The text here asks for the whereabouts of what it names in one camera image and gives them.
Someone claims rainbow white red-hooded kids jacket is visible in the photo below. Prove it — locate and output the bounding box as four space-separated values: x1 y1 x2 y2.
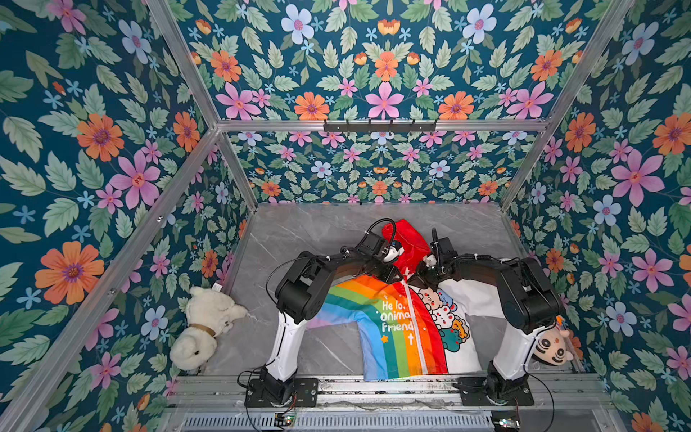
308 220 504 381

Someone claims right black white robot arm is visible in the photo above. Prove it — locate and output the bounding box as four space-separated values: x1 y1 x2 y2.
411 230 564 405

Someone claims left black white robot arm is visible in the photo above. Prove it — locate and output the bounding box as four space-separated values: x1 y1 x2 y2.
251 218 404 405

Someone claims white ventilation grille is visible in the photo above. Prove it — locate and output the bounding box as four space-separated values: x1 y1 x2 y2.
182 411 494 431

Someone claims white plush bear toy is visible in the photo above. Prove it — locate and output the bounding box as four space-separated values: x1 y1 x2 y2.
169 286 248 371

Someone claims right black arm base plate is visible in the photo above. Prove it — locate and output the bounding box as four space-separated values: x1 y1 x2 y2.
453 375 534 407

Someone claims black coat hook rail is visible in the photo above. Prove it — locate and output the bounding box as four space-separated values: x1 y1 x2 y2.
322 120 437 134

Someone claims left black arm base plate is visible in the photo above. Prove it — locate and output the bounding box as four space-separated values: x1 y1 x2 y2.
245 375 320 409

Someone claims aluminium front mounting rail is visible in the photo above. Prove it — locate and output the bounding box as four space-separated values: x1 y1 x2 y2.
161 373 611 412

